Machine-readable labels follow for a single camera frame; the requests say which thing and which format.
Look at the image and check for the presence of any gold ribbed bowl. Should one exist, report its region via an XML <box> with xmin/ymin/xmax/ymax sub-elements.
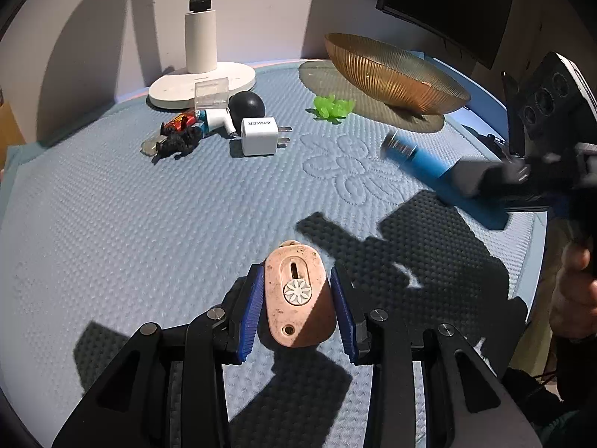
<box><xmin>324</xmin><ymin>32</ymin><xmax>472</xmax><ymax>116</ymax></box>

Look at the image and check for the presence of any green translucent toy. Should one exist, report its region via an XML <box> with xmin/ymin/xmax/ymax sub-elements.
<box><xmin>305</xmin><ymin>94</ymin><xmax>356</xmax><ymax>124</ymax></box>

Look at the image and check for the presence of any pink oval case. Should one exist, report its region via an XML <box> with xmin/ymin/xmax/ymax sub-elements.
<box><xmin>263</xmin><ymin>240</ymin><xmax>337</xmax><ymax>348</ymax></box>

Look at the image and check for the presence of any white desk lamp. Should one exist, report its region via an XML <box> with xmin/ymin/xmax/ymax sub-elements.
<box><xmin>148</xmin><ymin>0</ymin><xmax>257</xmax><ymax>110</ymax></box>

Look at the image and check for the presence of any black rubber ball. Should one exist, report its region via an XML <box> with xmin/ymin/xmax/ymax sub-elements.
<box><xmin>228</xmin><ymin>91</ymin><xmax>266</xmax><ymax>124</ymax></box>

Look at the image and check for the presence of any clear plastic box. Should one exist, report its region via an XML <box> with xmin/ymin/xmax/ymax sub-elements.
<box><xmin>193</xmin><ymin>76</ymin><xmax>231</xmax><ymax>109</ymax></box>

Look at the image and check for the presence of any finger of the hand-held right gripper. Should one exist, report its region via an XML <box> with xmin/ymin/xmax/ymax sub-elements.
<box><xmin>450</xmin><ymin>156</ymin><xmax>532</xmax><ymax>197</ymax></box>
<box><xmin>438</xmin><ymin>187</ymin><xmax>511</xmax><ymax>230</ymax></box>

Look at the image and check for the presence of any black toy figure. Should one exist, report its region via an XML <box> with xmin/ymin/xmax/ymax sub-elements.
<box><xmin>151</xmin><ymin>126</ymin><xmax>203</xmax><ymax>162</ymax></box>

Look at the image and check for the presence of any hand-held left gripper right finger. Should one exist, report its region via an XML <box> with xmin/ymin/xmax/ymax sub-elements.
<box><xmin>329</xmin><ymin>265</ymin><xmax>544</xmax><ymax>448</ymax></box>

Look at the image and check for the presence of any small clear plastic case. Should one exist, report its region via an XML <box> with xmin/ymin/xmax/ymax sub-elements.
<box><xmin>140</xmin><ymin>135</ymin><xmax>169</xmax><ymax>156</ymax></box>

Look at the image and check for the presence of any red snack packet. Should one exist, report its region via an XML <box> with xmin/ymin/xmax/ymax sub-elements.
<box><xmin>161</xmin><ymin>113</ymin><xmax>199</xmax><ymax>134</ymax></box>

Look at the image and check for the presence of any person's right hand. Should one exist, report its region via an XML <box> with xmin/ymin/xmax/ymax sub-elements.
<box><xmin>548</xmin><ymin>238</ymin><xmax>597</xmax><ymax>341</ymax></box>

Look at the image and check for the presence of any white wall charger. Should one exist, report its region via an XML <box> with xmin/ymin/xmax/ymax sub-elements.
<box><xmin>240</xmin><ymin>116</ymin><xmax>294</xmax><ymax>157</ymax></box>

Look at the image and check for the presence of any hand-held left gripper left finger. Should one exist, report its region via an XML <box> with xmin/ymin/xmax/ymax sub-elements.
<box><xmin>51</xmin><ymin>264</ymin><xmax>266</xmax><ymax>448</ymax></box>

